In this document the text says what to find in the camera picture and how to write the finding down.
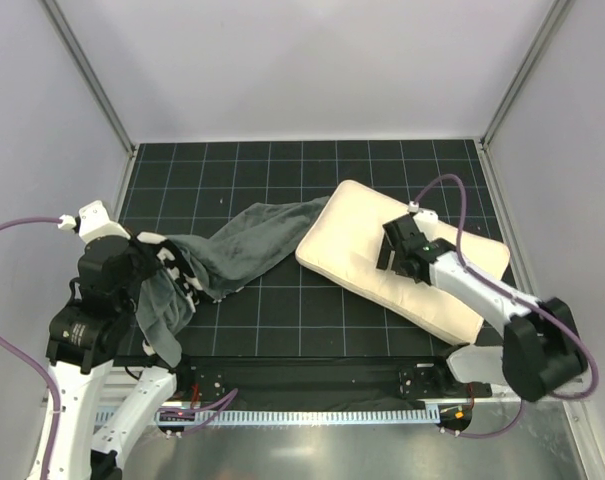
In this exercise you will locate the aluminium frame post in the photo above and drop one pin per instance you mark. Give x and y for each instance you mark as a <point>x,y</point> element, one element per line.
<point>546,32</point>
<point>73,47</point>

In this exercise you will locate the grey fleece zebra-lined pillowcase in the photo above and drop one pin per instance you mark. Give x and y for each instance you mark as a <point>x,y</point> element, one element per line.
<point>194,268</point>

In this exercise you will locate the black gridded cutting mat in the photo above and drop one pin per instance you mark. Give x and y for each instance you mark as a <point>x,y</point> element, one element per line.
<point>196,188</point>

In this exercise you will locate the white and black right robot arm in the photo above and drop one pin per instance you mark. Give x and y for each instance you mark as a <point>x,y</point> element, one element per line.
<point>540,350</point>

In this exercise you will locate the slotted grey cable duct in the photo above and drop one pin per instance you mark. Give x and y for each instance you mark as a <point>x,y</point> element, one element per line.
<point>235,418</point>

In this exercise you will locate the right aluminium frame post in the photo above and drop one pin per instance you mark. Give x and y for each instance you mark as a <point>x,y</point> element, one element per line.
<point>546,32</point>

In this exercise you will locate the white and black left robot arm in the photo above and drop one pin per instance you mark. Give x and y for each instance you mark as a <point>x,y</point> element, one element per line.
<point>84,338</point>

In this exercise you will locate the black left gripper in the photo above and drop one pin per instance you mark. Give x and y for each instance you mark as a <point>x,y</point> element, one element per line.
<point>149,251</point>

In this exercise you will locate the cream rectangular pillow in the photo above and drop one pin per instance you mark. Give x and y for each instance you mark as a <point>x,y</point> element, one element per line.
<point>344,244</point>

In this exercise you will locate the aluminium front frame profile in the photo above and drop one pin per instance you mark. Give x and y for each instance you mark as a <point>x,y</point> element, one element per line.
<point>325,401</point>

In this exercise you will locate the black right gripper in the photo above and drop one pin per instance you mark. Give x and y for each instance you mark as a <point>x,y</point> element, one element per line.
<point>397,245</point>

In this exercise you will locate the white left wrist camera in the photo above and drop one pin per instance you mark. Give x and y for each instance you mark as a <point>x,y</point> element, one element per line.
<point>92,222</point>

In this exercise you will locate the left aluminium frame post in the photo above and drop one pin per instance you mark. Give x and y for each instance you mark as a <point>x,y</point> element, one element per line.
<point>73,47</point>

